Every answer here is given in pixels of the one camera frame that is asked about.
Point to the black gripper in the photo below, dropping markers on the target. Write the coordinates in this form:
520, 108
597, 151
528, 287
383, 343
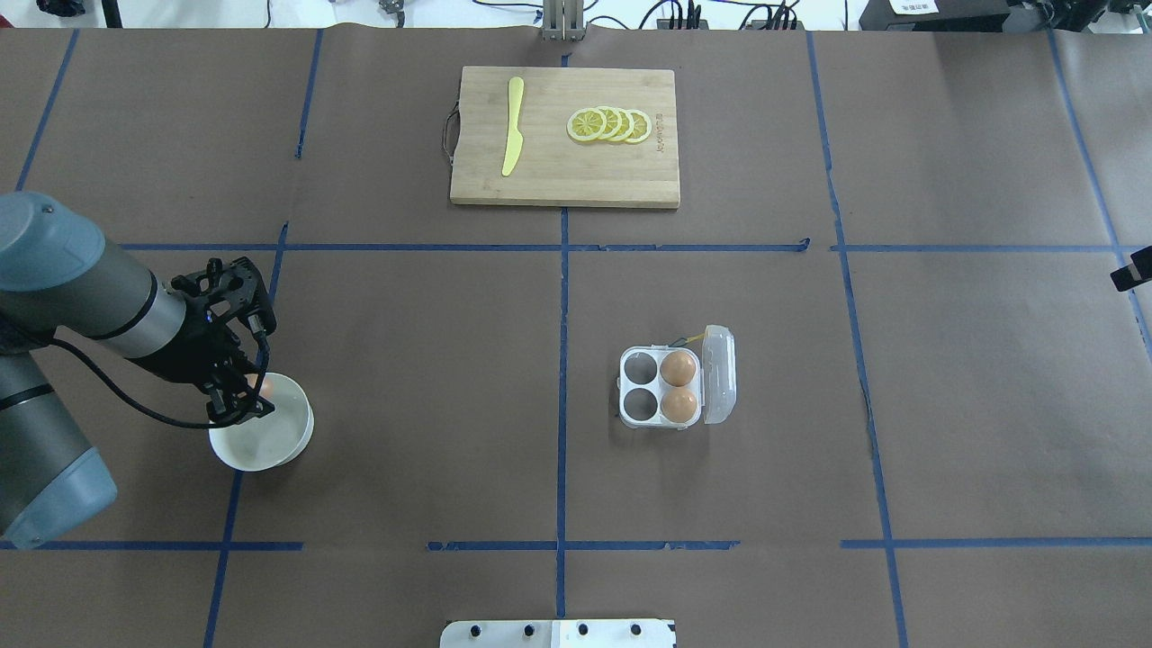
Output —
194, 347

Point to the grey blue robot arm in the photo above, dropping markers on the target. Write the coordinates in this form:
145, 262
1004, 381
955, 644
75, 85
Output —
64, 280

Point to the clear plastic egg box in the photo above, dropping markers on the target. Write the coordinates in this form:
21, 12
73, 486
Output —
640, 386

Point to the brown egg near in box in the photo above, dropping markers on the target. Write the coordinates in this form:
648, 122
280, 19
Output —
679, 406

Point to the brown egg in box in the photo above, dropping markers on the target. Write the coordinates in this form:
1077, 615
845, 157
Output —
679, 368
679, 406

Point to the brown egg far in box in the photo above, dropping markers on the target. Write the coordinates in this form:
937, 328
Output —
679, 368

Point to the white paper bowl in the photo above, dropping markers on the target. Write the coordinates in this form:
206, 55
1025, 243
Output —
271, 440

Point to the bamboo cutting board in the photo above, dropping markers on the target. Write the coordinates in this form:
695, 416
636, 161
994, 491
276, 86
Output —
553, 170

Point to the yellow plastic knife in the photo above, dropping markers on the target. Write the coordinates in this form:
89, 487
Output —
514, 137

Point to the lemon slice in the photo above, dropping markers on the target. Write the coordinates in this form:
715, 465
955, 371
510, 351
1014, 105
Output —
587, 125
612, 122
625, 124
641, 127

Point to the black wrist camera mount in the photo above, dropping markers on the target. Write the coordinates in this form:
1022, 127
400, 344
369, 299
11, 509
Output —
216, 297

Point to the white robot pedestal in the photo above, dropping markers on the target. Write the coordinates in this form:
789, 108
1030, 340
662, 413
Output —
620, 632

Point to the aluminium frame post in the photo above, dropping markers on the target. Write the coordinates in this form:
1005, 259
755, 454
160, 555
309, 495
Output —
563, 20

